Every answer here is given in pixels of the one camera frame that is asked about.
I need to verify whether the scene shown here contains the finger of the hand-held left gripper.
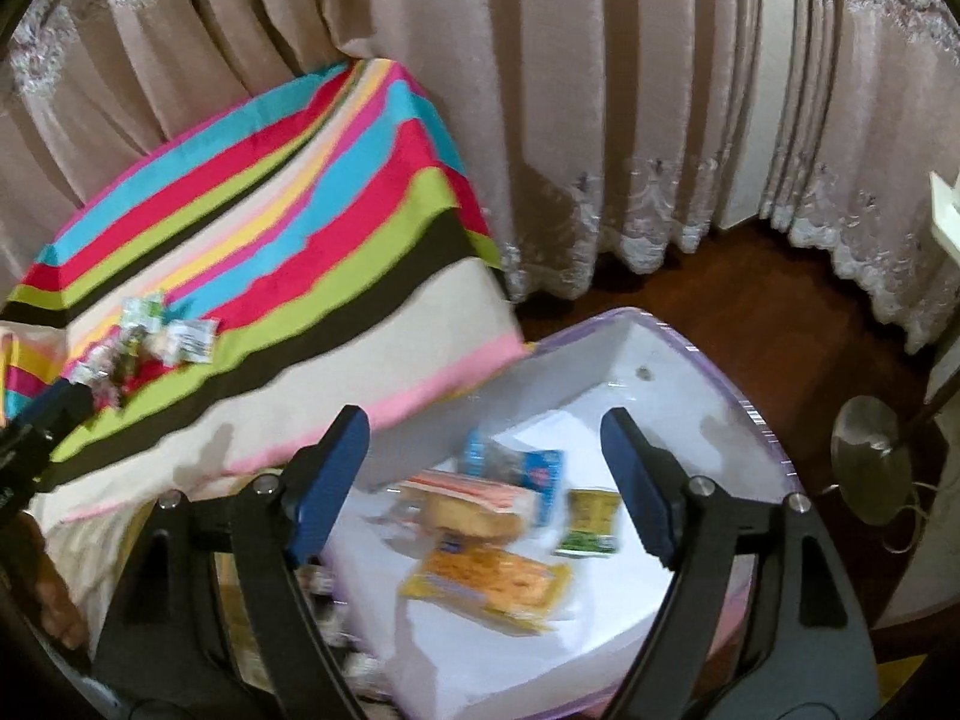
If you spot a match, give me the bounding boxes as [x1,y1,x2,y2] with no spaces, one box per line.
[15,379,102,440]

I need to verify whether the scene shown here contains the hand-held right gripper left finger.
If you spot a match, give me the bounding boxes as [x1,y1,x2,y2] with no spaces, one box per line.
[90,405,372,720]

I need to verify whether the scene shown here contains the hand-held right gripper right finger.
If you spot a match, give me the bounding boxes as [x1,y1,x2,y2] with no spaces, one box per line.
[596,406,882,720]

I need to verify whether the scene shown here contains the pink snack packet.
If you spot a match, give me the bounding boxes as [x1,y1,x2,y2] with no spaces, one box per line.
[64,355,113,407]

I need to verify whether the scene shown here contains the green yellow snack packet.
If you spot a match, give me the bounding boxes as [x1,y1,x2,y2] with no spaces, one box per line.
[553,487,625,558]

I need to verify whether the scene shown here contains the blue snack packet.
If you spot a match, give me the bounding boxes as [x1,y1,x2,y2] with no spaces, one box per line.
[460,427,569,527]

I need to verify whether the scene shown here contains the white green lemon candy packet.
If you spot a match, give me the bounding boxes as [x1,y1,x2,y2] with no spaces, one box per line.
[120,291,170,332]

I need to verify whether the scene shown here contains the red striped cake packet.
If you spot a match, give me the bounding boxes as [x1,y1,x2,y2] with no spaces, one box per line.
[366,467,546,542]

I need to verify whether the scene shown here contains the white purple-rimmed storage box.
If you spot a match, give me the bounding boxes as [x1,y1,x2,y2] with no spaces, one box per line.
[322,306,797,720]

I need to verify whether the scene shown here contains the white windowed nut packet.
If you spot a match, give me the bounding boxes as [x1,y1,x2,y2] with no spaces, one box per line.
[160,316,220,368]

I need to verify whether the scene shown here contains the person's left hand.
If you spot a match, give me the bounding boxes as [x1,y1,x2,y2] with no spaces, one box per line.
[0,514,87,650]

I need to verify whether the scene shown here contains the round metal lamp base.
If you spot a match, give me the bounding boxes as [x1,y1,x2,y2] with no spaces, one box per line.
[831,394,916,528]

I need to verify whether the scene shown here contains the striped colourful tablecloth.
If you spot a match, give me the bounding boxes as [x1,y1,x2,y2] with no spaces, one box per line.
[0,56,527,620]

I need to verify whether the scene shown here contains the white furniture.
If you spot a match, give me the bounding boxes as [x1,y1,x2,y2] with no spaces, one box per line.
[925,169,960,407]

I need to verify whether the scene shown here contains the beige lace-trimmed curtain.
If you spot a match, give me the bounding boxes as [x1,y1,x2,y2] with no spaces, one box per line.
[757,0,960,357]
[0,0,762,305]

